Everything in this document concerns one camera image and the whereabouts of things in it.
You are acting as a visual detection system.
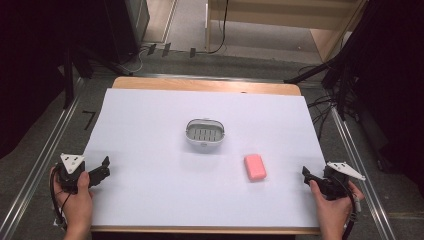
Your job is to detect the wooden table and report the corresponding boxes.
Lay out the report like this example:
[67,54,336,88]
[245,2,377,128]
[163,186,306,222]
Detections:
[89,76,323,236]

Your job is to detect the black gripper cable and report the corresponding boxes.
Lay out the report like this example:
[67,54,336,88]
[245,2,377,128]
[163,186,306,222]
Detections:
[49,165,73,232]
[340,181,363,240]

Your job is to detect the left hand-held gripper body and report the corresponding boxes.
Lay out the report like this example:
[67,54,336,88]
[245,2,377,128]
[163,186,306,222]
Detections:
[54,153,90,195]

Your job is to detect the dark cabinet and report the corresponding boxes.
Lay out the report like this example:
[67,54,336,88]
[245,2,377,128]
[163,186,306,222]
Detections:
[103,0,151,64]

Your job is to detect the person's right hand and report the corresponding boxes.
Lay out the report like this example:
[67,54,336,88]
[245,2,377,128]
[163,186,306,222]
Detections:
[309,180,366,232]

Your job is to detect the white floor cable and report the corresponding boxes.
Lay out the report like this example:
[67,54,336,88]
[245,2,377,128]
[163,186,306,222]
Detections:
[126,44,149,74]

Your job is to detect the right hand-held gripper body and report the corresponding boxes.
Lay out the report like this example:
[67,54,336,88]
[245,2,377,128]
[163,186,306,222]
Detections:
[320,161,367,202]

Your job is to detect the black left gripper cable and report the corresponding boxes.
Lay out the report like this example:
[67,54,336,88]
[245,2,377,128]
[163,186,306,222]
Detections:
[49,165,73,232]

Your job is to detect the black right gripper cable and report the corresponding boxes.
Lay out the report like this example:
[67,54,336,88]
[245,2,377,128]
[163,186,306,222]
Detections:
[340,181,363,240]

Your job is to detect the person's left hand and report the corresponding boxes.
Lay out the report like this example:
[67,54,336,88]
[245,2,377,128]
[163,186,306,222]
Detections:
[49,165,95,232]

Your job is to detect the pink soap bar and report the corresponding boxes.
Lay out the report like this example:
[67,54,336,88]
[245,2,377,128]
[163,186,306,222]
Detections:
[243,153,268,183]

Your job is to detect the black curtain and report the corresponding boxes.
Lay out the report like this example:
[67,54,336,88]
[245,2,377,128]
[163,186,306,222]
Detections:
[0,0,111,160]
[346,0,424,198]

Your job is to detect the metal floor rail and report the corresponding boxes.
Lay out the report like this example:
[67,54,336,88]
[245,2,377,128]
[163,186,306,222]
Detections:
[0,77,85,240]
[329,105,398,240]

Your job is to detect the black hanging cable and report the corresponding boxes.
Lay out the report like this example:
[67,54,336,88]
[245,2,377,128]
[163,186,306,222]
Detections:
[208,0,230,55]

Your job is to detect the black floor cables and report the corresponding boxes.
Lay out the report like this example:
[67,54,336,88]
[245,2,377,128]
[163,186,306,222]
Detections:
[306,94,338,141]

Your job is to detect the white soap dish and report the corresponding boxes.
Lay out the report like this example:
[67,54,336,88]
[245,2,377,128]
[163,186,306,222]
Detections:
[184,117,226,146]

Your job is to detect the white table sheet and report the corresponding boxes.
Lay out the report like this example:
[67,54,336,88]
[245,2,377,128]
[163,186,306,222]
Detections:
[83,87,327,230]

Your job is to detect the black metal stand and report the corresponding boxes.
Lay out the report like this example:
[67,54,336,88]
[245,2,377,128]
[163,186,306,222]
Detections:
[283,0,378,122]
[62,46,134,110]

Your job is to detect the light wooden shelf unit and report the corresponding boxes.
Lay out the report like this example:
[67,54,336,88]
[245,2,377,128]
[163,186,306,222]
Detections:
[204,0,368,64]

